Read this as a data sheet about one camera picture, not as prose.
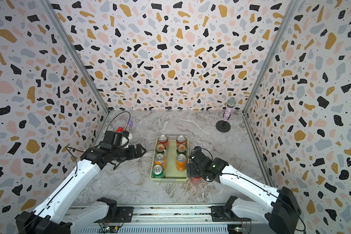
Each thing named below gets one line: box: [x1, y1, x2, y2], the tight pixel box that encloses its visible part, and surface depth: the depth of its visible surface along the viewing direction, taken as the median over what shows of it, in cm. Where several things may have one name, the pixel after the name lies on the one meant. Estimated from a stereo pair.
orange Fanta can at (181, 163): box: [175, 154, 188, 172], surface depth 85 cm
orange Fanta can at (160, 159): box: [154, 153, 167, 170], surface depth 84 cm
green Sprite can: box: [151, 164, 165, 179], surface depth 80 cm
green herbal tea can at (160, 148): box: [155, 143, 166, 155], surface depth 88 cm
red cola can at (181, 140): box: [175, 134, 187, 146], surface depth 92 cm
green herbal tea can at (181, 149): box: [176, 144, 187, 156], surface depth 89 cm
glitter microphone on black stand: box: [215, 97, 237, 133], surface depth 112 cm
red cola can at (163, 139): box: [158, 134, 170, 148], surface depth 94 cm
